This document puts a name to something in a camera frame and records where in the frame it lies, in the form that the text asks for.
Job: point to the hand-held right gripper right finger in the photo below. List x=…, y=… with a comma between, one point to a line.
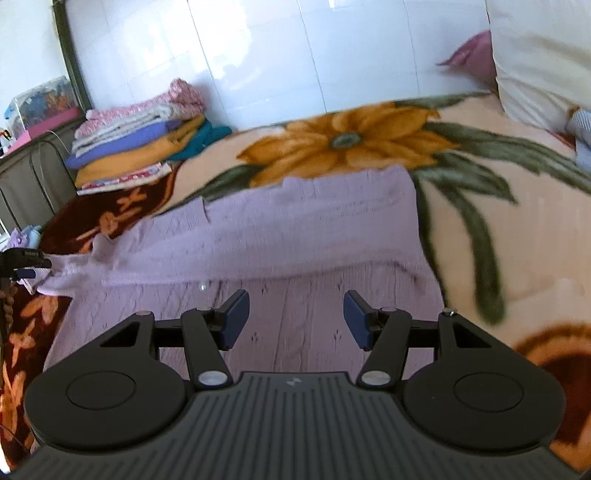
x=359, y=318

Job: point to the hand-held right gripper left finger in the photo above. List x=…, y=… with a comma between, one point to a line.
x=233, y=318

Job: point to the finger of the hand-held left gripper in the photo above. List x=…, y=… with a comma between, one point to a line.
x=27, y=258

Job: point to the lilac knit sweater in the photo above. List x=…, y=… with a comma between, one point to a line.
x=300, y=230

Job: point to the stack of folded clothes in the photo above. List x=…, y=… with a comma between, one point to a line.
x=138, y=138

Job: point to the small lilac cloth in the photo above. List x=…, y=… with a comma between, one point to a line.
x=19, y=238

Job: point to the brown braided strand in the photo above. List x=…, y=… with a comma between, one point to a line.
x=7, y=304

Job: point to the dark grey cabinet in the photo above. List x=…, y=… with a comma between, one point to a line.
x=27, y=175

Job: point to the clear storage box pink lid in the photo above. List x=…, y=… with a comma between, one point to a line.
x=41, y=101

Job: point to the floral fleece blanket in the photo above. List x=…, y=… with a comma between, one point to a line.
x=508, y=258

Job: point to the pink pillow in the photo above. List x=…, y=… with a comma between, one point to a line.
x=475, y=60

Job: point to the blue and white cloth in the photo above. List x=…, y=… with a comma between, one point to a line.
x=581, y=134

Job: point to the white pillow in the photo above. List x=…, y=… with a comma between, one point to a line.
x=540, y=60

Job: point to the dark green bed post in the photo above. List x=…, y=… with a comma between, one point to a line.
x=74, y=60

